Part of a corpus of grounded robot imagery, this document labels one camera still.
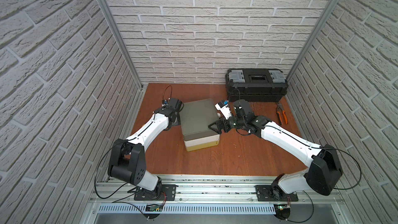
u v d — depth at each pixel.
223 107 0.69
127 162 0.43
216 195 0.74
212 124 0.71
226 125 0.69
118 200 0.60
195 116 0.83
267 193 0.73
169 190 0.75
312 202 0.72
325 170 0.41
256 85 0.97
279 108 1.07
